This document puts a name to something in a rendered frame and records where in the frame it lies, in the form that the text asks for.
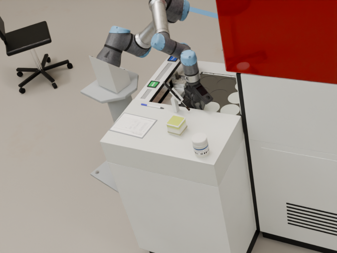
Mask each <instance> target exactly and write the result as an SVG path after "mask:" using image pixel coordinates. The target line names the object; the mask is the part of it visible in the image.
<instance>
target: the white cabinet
mask: <svg viewBox="0 0 337 253"><path fill-rule="evenodd" d="M108 165H109V168H110V171H111V173H112V176H113V179H114V181H115V184H116V187H117V189H118V192H119V195H120V197H121V200H122V203H123V205H124V208H125V211H126V213H127V216H128V219H129V221H130V224H131V227H132V229H133V232H134V235H135V237H136V240H137V243H138V245H139V248H141V249H144V250H147V251H149V252H150V253H251V251H252V249H253V247H254V244H255V242H256V240H257V237H258V235H259V233H260V231H258V230H256V225H255V217H254V210H253V202H252V195H251V187H250V180H249V172H248V165H247V157H246V150H245V142H244V139H243V141H242V142H241V144H240V147H239V149H238V150H237V152H236V154H235V156H234V158H233V160H232V162H231V164H230V166H229V167H228V169H227V171H226V173H225V175H224V177H223V179H222V181H221V183H220V184H219V186H218V187H217V186H212V185H208V184H203V183H199V182H194V181H190V180H186V179H181V178H177V177H172V176H168V175H163V174H159V173H155V172H150V171H146V170H141V169H137V168H132V167H128V166H123V165H119V164H115V163H110V162H108Z"/></svg>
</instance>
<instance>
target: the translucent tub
mask: <svg viewBox="0 0 337 253"><path fill-rule="evenodd" d="M166 126H167V129H168V133H169V134H172V135H175V136H179V137H180V136H181V135H182V134H183V133H184V131H185V130H186V129H187V127H188V126H187V124H186V117H182V116H178V115H172V116H171V118H170V119H169V120H168V121H167V122H166Z"/></svg>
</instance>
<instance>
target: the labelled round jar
mask: <svg viewBox="0 0 337 253"><path fill-rule="evenodd" d="M192 143H193V148H194V153H195V155H196V156H197V157H199V158H203V157H206V156H207V155H208V154H209V153H210V150H209V145H208V140H207V136H206V134H205V133H196V134H194V135H193V136H192Z"/></svg>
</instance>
